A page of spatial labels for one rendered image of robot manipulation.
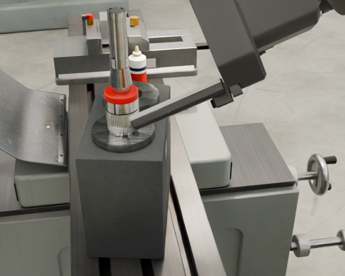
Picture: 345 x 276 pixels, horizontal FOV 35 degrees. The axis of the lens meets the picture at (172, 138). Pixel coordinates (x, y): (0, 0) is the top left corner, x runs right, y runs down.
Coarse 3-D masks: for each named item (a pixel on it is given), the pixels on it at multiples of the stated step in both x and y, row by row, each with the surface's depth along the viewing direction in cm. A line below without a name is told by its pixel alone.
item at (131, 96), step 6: (132, 84) 75; (108, 90) 74; (132, 90) 74; (138, 90) 74; (108, 96) 73; (114, 96) 72; (120, 96) 72; (126, 96) 72; (132, 96) 73; (138, 96) 74; (114, 102) 73; (120, 102) 72; (126, 102) 73
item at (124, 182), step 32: (96, 96) 88; (160, 96) 88; (96, 128) 77; (160, 128) 80; (96, 160) 73; (128, 160) 73; (160, 160) 73; (96, 192) 76; (128, 192) 76; (160, 192) 76; (96, 224) 80; (128, 224) 79; (160, 224) 79; (96, 256) 83; (128, 256) 83; (160, 256) 83
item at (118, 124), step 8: (112, 104) 73; (128, 104) 73; (136, 104) 74; (112, 112) 74; (120, 112) 73; (128, 112) 74; (136, 112) 75; (112, 120) 74; (120, 120) 74; (128, 120) 74; (112, 128) 75; (120, 128) 75; (128, 128) 75
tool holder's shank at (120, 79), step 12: (108, 12) 67; (120, 12) 67; (108, 24) 68; (120, 24) 68; (108, 36) 69; (120, 36) 69; (120, 48) 69; (120, 60) 70; (120, 72) 71; (120, 84) 72
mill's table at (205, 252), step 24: (72, 24) 163; (144, 24) 163; (72, 96) 126; (72, 120) 117; (72, 144) 110; (72, 168) 103; (72, 192) 97; (192, 192) 97; (72, 216) 92; (168, 216) 92; (192, 216) 92; (72, 240) 87; (168, 240) 87; (192, 240) 87; (72, 264) 82; (96, 264) 82; (120, 264) 82; (144, 264) 86; (168, 264) 82; (192, 264) 86; (216, 264) 82
